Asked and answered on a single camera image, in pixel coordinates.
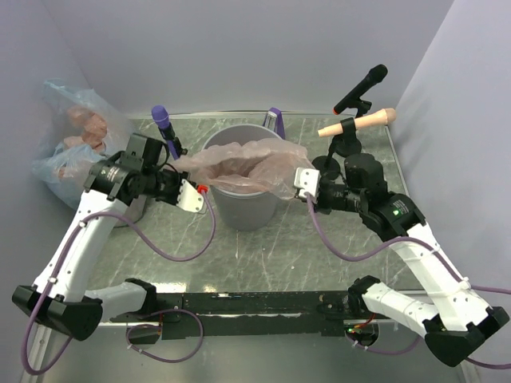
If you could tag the aluminium frame rail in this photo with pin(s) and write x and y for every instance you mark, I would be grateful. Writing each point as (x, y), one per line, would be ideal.
(38, 343)

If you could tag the black microphone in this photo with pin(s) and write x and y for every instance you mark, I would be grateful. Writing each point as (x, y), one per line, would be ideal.
(374, 77)

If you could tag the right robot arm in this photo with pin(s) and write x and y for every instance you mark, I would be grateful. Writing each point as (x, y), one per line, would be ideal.
(458, 320)

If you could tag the purple microphone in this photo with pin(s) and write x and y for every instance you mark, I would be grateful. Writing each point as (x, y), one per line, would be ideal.
(162, 120)

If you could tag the black microphone stand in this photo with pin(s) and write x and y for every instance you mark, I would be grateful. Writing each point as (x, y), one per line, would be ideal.
(348, 143)

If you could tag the pink plastic trash bag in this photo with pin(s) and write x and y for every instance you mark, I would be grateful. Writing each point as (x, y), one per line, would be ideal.
(266, 165)

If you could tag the beige microphone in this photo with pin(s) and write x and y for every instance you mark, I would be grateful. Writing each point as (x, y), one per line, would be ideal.
(381, 117)

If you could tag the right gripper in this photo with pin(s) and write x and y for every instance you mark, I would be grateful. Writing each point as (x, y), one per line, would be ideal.
(319, 207)

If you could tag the blue bag of pink bags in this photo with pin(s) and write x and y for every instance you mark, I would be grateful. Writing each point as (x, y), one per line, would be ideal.
(86, 129)

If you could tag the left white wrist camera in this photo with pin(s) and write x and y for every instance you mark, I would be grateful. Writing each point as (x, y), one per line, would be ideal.
(189, 199)

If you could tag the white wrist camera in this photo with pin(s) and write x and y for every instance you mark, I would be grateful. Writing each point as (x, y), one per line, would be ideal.
(306, 182)
(189, 199)

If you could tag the grey plastic trash bin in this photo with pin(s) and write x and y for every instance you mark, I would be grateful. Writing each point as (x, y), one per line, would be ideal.
(246, 211)

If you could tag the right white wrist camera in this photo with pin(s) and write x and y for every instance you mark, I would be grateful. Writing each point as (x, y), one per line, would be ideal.
(306, 182)

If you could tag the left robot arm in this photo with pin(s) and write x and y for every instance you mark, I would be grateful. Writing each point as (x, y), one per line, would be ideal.
(58, 298)

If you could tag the purple metronome box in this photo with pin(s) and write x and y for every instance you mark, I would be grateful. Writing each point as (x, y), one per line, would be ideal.
(273, 121)

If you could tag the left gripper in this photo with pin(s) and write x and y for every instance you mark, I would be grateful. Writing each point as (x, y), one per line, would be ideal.
(179, 176)

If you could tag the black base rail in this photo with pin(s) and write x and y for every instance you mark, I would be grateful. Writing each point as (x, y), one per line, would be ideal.
(327, 313)

